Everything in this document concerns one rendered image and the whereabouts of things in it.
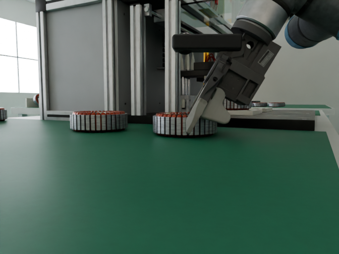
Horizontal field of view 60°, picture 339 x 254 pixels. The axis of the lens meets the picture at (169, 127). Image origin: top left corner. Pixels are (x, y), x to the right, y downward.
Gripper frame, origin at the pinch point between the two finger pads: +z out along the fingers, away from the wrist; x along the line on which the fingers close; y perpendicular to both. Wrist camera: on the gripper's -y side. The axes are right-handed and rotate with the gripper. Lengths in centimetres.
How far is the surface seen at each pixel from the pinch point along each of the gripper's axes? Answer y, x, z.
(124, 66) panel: -20.9, 29.0, -4.2
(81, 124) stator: -16.2, 1.2, 8.9
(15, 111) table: -115, 179, 71
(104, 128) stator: -12.4, 1.4, 7.4
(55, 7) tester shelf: -47, 33, -9
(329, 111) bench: 93, 167, -49
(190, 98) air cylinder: -0.8, 38.4, -5.9
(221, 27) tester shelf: -4, 59, -34
